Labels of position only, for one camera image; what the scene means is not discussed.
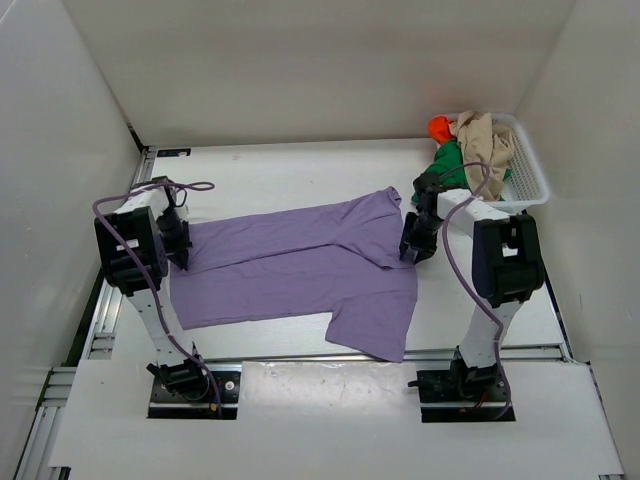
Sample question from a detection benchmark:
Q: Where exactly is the purple t shirt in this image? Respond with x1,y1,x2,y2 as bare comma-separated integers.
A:
169,187,418,363

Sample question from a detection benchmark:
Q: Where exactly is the white front board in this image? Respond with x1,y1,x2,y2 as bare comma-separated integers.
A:
50,360,623,479

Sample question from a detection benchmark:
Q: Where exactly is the purple cable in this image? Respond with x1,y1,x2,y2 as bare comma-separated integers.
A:
437,162,514,416
92,181,224,416

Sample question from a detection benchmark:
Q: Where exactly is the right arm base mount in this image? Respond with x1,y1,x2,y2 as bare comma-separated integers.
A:
407,351,516,423

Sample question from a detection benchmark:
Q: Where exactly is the orange t shirt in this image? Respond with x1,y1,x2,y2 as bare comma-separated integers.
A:
427,116,454,145

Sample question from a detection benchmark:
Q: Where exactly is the aluminium frame rail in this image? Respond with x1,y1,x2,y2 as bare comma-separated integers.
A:
47,139,568,479

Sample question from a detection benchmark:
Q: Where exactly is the green t shirt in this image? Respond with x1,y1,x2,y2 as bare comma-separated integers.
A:
425,140,513,201

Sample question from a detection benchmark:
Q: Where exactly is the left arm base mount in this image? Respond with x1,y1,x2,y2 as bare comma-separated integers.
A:
146,360,242,420

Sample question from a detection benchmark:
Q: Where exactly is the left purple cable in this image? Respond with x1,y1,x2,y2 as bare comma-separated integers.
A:
92,181,224,416

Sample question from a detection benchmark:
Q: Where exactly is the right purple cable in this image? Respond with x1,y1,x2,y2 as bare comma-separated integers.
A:
437,162,514,416

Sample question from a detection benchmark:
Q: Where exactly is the black label sticker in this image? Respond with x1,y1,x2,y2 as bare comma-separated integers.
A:
156,148,191,158

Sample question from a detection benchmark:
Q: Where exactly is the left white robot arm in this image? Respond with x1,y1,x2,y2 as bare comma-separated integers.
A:
92,176,216,403

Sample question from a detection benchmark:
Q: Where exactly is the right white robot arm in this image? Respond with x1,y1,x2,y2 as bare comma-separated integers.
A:
399,172,544,399

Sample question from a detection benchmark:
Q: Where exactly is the white plastic basket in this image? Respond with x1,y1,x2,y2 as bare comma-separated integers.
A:
449,112,551,211

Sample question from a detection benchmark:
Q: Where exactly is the beige t shirt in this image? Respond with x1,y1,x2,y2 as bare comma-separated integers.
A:
449,110,514,202

